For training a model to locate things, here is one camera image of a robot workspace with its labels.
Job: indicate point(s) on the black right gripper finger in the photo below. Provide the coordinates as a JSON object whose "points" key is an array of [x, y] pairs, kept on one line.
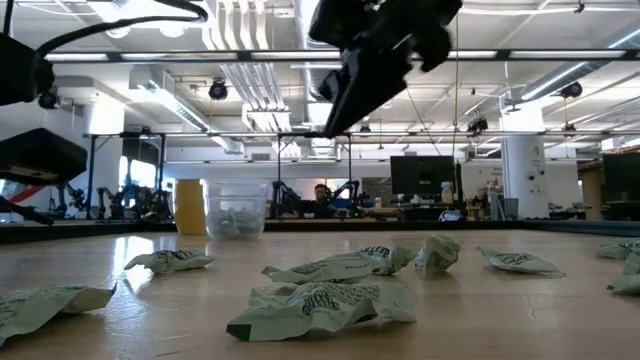
{"points": [[365, 80], [332, 86]]}

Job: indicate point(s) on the green white sweetener packet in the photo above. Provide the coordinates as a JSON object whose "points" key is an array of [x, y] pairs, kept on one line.
{"points": [[629, 280], [235, 225], [170, 261], [40, 310], [320, 310], [440, 252], [620, 250], [520, 262], [330, 270]]}

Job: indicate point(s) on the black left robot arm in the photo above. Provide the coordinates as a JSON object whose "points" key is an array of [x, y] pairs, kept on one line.
{"points": [[20, 70]]}

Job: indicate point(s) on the person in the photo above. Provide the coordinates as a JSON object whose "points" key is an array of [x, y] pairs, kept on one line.
{"points": [[321, 192]]}

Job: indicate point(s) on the black computer monitor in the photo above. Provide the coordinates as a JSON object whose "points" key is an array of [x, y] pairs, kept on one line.
{"points": [[422, 175]]}

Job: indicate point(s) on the white bottle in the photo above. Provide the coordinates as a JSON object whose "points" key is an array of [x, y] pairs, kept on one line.
{"points": [[447, 194]]}

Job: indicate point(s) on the clear plastic container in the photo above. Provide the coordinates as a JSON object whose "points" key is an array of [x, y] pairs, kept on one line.
{"points": [[235, 192]]}

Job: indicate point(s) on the white blue round object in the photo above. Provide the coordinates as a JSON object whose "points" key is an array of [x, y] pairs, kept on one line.
{"points": [[450, 216]]}

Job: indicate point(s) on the yellow plastic cup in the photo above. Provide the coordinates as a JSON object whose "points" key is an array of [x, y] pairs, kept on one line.
{"points": [[190, 207]]}

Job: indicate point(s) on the white round column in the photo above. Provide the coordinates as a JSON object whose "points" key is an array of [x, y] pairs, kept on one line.
{"points": [[525, 170]]}

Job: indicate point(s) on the grey waste bin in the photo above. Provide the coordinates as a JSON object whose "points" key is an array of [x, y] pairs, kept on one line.
{"points": [[510, 209]]}

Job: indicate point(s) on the silver ventilation duct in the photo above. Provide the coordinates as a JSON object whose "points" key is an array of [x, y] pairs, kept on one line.
{"points": [[303, 50]]}

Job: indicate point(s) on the black ceiling camera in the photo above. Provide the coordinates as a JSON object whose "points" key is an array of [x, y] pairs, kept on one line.
{"points": [[571, 90], [477, 125], [218, 91], [48, 100]]}

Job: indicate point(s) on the black metal gantry frame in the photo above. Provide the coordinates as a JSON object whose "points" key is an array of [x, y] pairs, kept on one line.
{"points": [[279, 165], [91, 175]]}

